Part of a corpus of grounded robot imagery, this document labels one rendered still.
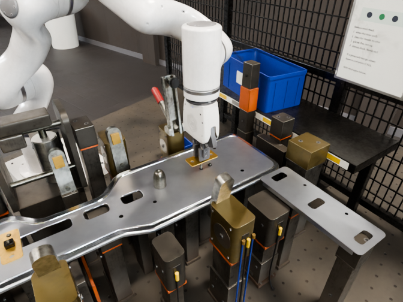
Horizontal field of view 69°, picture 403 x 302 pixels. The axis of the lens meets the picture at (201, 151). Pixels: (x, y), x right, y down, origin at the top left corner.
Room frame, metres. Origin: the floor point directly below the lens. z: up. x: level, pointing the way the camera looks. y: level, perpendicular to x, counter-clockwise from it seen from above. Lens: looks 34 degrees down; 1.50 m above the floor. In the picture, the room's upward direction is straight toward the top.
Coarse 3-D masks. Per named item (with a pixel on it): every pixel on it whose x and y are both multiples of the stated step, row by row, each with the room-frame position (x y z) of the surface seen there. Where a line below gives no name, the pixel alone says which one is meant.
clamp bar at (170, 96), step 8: (168, 80) 0.76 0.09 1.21; (176, 80) 0.75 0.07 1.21; (168, 88) 0.77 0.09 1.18; (176, 88) 0.78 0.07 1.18; (168, 96) 0.76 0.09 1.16; (176, 96) 0.77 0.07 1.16; (168, 104) 0.75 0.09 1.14; (176, 104) 0.77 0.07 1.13; (168, 112) 0.75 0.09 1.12; (176, 112) 0.77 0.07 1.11; (168, 120) 0.76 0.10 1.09; (176, 120) 0.77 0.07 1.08
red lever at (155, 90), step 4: (152, 88) 0.85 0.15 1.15; (156, 88) 0.86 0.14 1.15; (152, 92) 0.85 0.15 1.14; (156, 92) 0.84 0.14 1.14; (156, 96) 0.83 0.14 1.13; (160, 96) 0.83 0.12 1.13; (156, 100) 0.83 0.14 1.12; (160, 100) 0.82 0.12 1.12; (160, 104) 0.82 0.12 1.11; (164, 108) 0.80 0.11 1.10; (164, 112) 0.79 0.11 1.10; (172, 120) 0.77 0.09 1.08; (176, 128) 0.75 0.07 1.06
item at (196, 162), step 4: (212, 152) 0.67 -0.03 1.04; (192, 156) 0.65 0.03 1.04; (212, 156) 0.65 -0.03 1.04; (216, 156) 0.65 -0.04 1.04; (188, 160) 0.63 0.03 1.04; (192, 160) 0.63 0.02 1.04; (196, 160) 0.63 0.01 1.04; (204, 160) 0.63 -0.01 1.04; (208, 160) 0.63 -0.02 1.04; (192, 164) 0.61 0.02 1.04; (196, 164) 0.61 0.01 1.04
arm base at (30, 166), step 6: (30, 144) 0.92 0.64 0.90; (24, 150) 0.92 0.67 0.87; (30, 150) 0.92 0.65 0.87; (24, 156) 0.94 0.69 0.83; (30, 156) 0.92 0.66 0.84; (36, 156) 0.92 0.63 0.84; (24, 162) 0.99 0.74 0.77; (30, 162) 0.92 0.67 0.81; (36, 162) 0.92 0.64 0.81; (24, 168) 0.95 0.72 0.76; (30, 168) 0.93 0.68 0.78; (36, 168) 0.92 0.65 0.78; (24, 174) 0.91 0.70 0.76; (30, 174) 0.92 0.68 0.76
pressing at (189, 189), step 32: (160, 160) 0.68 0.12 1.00; (224, 160) 0.68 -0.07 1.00; (256, 160) 0.68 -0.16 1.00; (128, 192) 0.55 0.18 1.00; (160, 192) 0.55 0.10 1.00; (192, 192) 0.55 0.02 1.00; (0, 224) 0.44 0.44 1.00; (32, 224) 0.44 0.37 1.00; (96, 224) 0.44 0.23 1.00; (128, 224) 0.44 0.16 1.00; (160, 224) 0.45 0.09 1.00; (64, 256) 0.36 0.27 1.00; (0, 288) 0.30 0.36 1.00
